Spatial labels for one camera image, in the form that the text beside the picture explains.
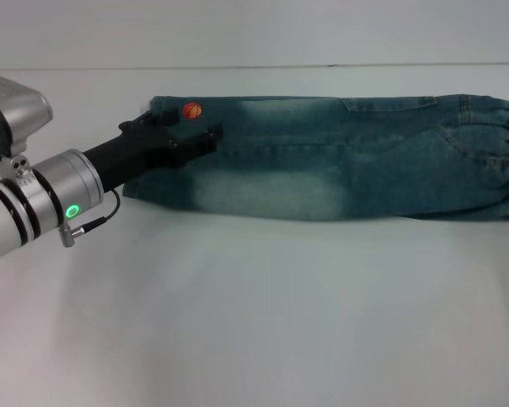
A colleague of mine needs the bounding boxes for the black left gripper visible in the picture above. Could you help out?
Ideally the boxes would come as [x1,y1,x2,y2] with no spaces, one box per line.
[82,109,226,192]

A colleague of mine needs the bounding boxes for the blue denim shorts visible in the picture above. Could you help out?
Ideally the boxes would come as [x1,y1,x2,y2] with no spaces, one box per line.
[121,93,509,224]

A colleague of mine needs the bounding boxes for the thin dark gripper cable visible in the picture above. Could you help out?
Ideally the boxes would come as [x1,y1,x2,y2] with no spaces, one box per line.
[70,188,122,233]

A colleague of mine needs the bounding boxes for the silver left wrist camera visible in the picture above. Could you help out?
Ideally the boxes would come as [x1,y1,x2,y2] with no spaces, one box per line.
[0,75,54,171]

